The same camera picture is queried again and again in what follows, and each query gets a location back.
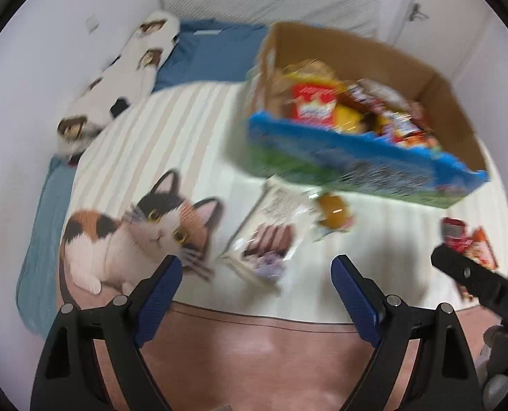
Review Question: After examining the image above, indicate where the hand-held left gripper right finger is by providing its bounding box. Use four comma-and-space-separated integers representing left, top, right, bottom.
330, 254, 483, 411

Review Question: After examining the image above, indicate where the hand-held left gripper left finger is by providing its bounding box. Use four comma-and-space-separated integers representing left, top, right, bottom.
30, 254, 184, 411

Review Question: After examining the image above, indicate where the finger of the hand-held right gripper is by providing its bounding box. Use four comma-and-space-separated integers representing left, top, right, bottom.
431, 246, 502, 310

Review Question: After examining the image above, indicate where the orange panda snack packet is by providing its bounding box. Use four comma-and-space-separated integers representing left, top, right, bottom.
457, 226, 499, 304
383, 111, 435, 146

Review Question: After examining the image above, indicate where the round pastry packet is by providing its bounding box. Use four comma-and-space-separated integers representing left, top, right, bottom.
312, 192, 355, 242

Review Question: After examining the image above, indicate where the chocolate stick packet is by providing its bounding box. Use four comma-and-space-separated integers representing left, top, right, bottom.
217, 175, 319, 294

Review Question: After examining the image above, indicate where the cardboard box blue print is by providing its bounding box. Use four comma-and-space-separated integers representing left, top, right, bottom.
243, 21, 490, 210

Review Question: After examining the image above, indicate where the yellow snack packet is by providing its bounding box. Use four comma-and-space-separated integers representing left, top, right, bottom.
333, 103, 366, 133

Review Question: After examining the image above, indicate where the instant noodle packet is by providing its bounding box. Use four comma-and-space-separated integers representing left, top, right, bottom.
348, 79, 413, 116

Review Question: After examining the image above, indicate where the yellow biscuit packet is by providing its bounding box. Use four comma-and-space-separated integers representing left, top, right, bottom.
280, 60, 344, 90

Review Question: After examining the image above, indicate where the person's right hand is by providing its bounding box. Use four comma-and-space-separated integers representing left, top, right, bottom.
477, 325, 508, 411

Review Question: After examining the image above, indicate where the printed cat blanket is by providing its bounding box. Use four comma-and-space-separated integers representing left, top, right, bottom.
57, 79, 508, 411

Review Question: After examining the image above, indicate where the bear print long pillow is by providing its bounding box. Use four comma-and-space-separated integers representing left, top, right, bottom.
56, 12, 181, 161

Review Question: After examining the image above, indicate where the blue bedsheet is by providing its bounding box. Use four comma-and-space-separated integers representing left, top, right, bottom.
16, 18, 276, 343

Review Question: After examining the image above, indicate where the white door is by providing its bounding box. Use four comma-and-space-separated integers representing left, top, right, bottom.
387, 0, 495, 73

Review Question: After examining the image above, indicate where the grey cushion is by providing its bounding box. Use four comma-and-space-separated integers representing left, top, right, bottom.
157, 0, 381, 37

